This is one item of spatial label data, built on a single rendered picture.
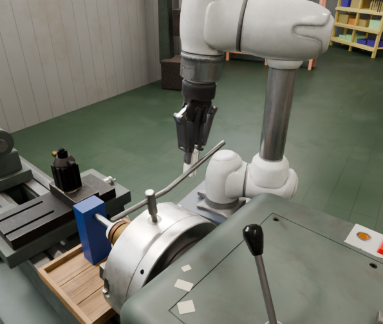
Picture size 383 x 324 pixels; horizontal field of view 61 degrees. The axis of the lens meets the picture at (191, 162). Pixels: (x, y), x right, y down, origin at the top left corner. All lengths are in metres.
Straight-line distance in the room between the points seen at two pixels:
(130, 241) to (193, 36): 0.46
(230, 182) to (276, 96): 0.41
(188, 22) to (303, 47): 0.22
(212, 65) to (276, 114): 0.63
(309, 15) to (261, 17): 0.08
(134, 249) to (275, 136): 0.76
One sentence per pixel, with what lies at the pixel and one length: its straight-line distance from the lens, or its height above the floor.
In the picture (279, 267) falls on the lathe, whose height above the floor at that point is 1.26.
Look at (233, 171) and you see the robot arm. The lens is 1.38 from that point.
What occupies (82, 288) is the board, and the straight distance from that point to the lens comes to 1.14.
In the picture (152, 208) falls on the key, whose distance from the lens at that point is 0.74.
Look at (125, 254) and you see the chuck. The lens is 0.77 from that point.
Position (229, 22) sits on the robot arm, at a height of 1.66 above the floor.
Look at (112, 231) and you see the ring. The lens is 0.97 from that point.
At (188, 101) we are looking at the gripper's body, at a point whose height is 1.50.
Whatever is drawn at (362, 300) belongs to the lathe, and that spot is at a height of 1.25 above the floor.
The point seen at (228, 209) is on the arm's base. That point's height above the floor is 0.83.
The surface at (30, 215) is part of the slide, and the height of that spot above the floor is 0.97.
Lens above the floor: 1.73
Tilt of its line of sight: 29 degrees down
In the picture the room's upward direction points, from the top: straight up
